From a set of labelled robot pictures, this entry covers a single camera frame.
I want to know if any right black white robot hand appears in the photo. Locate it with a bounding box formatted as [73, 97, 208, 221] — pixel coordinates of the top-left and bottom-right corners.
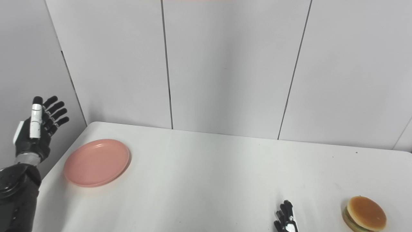
[274, 200, 299, 232]

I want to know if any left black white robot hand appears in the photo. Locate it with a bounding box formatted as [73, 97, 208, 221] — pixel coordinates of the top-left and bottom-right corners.
[13, 96, 70, 162]

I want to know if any toy hamburger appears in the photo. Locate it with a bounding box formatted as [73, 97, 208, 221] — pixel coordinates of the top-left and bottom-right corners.
[342, 196, 387, 232]

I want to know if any pink round plate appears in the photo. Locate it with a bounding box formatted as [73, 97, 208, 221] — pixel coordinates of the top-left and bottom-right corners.
[63, 139, 130, 188]

